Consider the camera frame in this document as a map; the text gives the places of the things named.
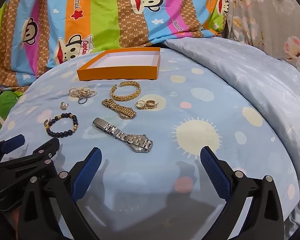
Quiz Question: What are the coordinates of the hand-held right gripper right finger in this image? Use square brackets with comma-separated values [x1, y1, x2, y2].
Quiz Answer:
[200, 146, 285, 240]

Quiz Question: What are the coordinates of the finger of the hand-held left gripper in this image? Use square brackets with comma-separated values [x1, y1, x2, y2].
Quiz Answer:
[0, 134, 25, 162]
[7, 137, 60, 167]

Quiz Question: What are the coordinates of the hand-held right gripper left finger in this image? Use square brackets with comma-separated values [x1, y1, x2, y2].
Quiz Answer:
[17, 147, 103, 240]

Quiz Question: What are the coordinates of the black bead bracelet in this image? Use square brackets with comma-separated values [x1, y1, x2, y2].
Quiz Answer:
[44, 113, 79, 137]

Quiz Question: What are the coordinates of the silver watch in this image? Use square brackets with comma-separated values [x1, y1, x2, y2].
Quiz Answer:
[92, 117, 153, 153]

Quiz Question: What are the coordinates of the gold watch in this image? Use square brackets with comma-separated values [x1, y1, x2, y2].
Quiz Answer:
[101, 99, 137, 120]

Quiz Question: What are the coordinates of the pearl bracelet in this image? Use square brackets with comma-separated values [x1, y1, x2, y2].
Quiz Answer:
[69, 87, 97, 98]

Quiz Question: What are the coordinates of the wide gold hoop earring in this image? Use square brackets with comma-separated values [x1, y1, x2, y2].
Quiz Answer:
[145, 100, 161, 110]

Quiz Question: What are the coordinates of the gold chain bangle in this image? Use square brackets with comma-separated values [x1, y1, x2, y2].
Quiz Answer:
[111, 81, 141, 102]

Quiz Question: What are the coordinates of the orange shallow box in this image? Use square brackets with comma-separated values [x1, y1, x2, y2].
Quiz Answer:
[77, 47, 161, 81]

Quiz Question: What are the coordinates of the green cloth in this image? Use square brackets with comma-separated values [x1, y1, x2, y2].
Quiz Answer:
[0, 90, 20, 133]

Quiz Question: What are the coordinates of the blue sun printed bedsheet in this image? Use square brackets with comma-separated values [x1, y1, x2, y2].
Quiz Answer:
[0, 46, 300, 240]

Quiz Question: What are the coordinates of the pale blue quilt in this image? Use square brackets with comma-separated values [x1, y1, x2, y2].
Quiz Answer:
[162, 36, 300, 230]

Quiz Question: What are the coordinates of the colourful striped monkey blanket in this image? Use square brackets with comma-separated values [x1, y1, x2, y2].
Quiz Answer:
[0, 0, 231, 91]

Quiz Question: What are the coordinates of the grey floral cloth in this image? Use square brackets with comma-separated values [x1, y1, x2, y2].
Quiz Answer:
[224, 0, 300, 80]

